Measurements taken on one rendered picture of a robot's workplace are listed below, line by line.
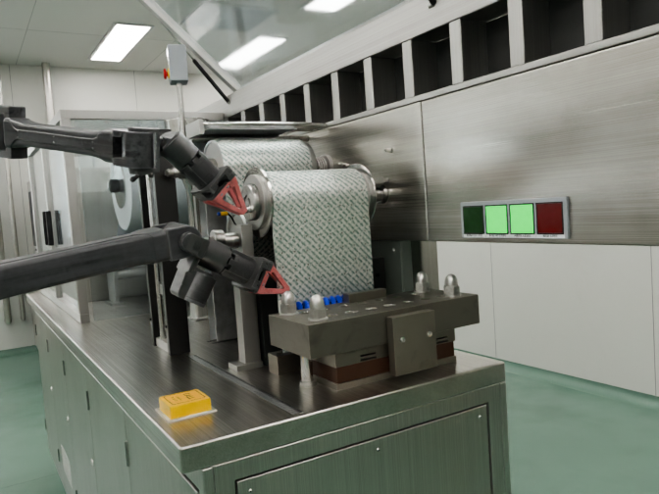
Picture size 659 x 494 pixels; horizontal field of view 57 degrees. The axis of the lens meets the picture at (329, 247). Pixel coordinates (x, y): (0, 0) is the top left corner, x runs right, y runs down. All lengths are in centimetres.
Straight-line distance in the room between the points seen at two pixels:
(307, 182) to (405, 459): 58
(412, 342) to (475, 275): 348
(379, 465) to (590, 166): 61
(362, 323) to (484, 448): 36
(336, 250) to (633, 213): 59
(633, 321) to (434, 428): 278
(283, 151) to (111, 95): 549
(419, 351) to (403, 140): 48
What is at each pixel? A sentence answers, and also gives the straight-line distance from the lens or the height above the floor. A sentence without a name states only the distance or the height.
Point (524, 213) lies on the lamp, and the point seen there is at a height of 120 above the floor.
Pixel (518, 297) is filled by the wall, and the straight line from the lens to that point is 437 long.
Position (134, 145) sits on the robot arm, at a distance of 118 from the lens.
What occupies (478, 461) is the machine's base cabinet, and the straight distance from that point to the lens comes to 129.
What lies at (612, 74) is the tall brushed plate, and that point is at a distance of 105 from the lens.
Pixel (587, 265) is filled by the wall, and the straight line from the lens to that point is 399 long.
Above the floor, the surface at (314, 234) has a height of 117.
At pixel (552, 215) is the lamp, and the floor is 119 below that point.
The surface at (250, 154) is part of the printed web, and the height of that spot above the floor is 137.
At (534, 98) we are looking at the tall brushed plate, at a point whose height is 139.
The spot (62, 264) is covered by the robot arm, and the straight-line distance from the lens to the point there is 107.
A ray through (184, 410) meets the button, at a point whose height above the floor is 91.
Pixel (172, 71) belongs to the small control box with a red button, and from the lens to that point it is 183.
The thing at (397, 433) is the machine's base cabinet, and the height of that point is 82.
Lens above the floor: 123
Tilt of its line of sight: 4 degrees down
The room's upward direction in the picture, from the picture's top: 4 degrees counter-clockwise
